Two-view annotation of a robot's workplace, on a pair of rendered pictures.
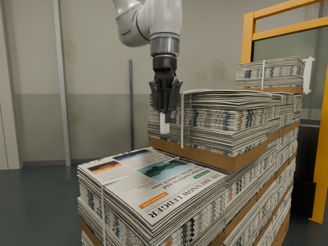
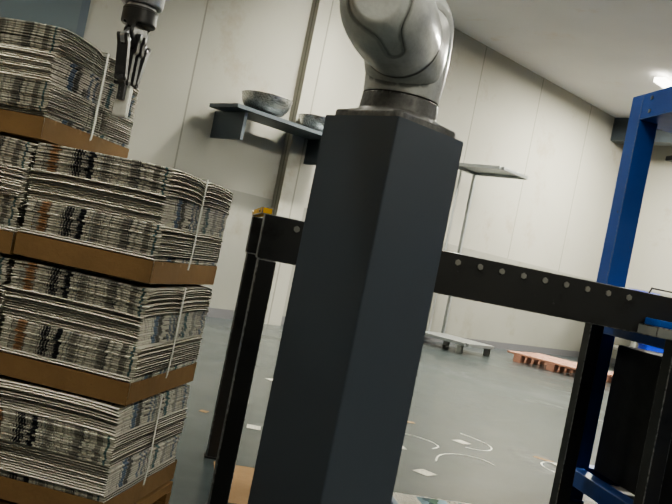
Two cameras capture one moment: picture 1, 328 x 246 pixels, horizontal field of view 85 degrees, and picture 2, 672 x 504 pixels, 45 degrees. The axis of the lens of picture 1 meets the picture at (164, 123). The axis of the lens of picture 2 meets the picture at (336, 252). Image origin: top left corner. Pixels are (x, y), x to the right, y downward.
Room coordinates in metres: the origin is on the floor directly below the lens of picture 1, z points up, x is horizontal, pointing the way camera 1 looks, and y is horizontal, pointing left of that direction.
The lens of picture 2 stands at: (1.15, 1.70, 0.73)
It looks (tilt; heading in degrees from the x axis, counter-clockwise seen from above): 0 degrees down; 235
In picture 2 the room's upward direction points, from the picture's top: 11 degrees clockwise
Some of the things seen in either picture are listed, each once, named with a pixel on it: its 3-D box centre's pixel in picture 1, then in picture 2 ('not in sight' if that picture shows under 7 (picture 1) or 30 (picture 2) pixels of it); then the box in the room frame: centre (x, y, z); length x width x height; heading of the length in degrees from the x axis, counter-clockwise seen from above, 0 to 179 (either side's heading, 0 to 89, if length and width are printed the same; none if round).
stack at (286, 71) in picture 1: (263, 149); not in sight; (1.34, -0.77, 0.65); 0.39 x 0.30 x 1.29; 45
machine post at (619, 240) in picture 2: not in sight; (607, 297); (-1.47, -0.19, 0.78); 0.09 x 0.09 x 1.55; 64
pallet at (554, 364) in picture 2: not in sight; (566, 367); (-5.88, -3.71, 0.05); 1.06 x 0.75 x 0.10; 100
